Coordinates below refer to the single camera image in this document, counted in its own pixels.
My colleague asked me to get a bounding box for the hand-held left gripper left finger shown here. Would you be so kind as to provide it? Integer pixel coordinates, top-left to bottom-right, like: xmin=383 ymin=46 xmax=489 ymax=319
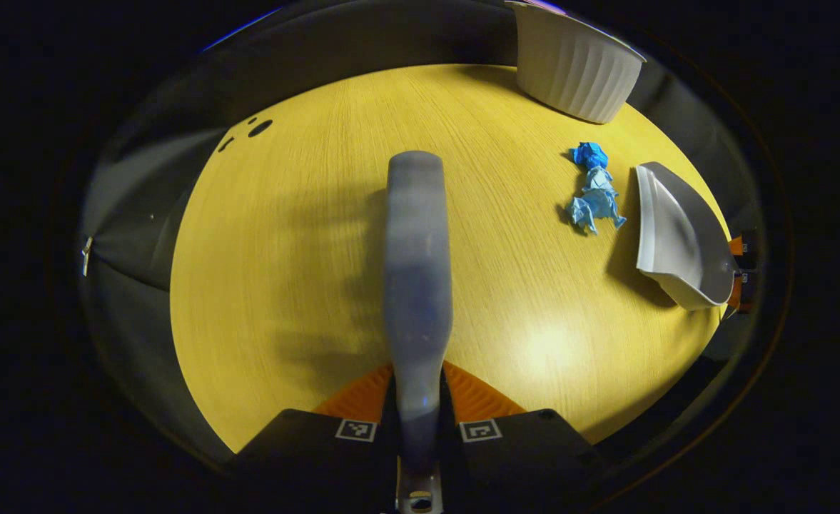
xmin=231 ymin=363 xmax=400 ymax=514

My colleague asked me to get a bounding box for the grey plastic dustpan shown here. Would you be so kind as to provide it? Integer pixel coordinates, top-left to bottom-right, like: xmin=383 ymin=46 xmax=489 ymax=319
xmin=634 ymin=162 xmax=742 ymax=311

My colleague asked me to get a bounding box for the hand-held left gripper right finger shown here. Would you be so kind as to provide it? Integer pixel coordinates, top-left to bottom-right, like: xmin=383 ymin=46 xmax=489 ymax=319
xmin=440 ymin=361 xmax=606 ymax=514

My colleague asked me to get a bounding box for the light blue paper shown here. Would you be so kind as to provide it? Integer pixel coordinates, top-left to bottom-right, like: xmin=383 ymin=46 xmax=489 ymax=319
xmin=565 ymin=191 xmax=627 ymax=236
xmin=584 ymin=168 xmax=617 ymax=195

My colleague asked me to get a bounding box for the dark blue paper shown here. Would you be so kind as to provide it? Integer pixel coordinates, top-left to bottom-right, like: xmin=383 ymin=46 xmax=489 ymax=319
xmin=572 ymin=142 xmax=609 ymax=170

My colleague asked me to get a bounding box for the white ribbed garbage bin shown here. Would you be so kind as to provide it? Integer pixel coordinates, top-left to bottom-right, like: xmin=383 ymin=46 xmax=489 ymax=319
xmin=516 ymin=0 xmax=645 ymax=124

